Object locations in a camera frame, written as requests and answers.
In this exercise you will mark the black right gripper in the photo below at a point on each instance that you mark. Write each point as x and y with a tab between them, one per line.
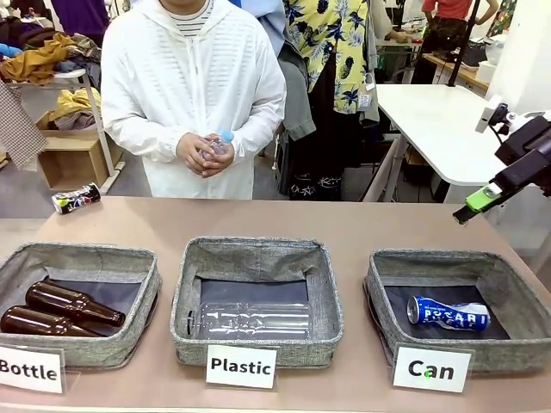
534	150

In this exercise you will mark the blue white crushed drink can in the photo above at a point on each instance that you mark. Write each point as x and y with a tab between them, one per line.
452	316

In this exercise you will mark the large clear plastic bottle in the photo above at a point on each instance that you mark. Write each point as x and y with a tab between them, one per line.
249	320

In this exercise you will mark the small bottle with blue cap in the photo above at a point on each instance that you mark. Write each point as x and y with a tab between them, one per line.
217	144

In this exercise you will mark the brown glass beer bottle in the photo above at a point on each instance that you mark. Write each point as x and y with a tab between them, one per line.
30	322
64	301

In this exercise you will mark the person's right forearm white sleeve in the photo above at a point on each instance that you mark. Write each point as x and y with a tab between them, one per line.
138	137

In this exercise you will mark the person's left forearm white sleeve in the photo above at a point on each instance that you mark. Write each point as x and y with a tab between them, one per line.
258	133

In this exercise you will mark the grey fabric basket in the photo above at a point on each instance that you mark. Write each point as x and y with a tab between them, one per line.
258	254
452	264
86	258

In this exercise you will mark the white sign reading Can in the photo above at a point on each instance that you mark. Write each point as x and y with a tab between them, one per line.
430	369

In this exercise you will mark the black cola can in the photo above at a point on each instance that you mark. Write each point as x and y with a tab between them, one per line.
77	199

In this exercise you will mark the person's left hand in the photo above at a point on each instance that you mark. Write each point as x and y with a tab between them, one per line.
219	165

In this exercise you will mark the person's right hand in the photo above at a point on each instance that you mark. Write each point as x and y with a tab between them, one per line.
189	150

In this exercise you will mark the white table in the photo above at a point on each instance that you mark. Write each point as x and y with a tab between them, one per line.
430	120

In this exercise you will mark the wooden desk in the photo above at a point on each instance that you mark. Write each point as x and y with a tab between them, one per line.
469	76

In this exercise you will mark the dark bag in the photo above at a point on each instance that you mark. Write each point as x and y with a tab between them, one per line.
475	53

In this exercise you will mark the white hang tag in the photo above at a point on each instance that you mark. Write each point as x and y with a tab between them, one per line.
366	101

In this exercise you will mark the black stand pole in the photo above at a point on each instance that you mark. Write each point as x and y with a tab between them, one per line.
464	43

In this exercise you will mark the person in red shirt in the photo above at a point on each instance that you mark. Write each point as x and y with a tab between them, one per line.
443	26

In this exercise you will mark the black trousers with white print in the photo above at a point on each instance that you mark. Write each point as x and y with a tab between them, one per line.
318	129

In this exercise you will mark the green floral garment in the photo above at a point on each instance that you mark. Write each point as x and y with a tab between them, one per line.
503	17

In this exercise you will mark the grey hanging garment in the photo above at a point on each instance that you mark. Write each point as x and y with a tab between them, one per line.
297	99

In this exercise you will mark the yellow floral shirt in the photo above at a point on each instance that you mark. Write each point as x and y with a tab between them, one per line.
327	43

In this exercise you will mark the light blue garment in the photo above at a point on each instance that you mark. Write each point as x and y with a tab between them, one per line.
267	21

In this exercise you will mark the white sign reading Plastic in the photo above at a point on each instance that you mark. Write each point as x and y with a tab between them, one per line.
241	366

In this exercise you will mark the person in white hooded jacket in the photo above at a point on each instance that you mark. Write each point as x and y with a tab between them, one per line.
189	77

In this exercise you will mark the wooden box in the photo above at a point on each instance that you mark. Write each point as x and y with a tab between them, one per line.
69	163

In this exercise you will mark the yellow cloth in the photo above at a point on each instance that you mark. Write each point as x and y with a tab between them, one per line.
77	103

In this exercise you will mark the brown patterned cloth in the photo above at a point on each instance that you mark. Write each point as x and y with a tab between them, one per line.
86	49

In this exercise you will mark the purple garment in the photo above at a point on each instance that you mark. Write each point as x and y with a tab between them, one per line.
82	15

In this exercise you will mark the mustard cloth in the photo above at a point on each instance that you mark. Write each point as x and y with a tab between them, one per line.
39	64

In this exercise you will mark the checked cloth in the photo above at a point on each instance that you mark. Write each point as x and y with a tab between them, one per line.
17	129

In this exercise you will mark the white sign reading Bottle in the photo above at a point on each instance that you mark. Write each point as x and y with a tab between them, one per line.
30	370

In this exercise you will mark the dark clothes pile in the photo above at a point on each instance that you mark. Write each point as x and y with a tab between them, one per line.
17	34

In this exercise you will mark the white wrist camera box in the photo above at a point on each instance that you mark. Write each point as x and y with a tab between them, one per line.
486	114

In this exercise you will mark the white metal rack frame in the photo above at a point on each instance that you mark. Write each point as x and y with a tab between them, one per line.
111	165

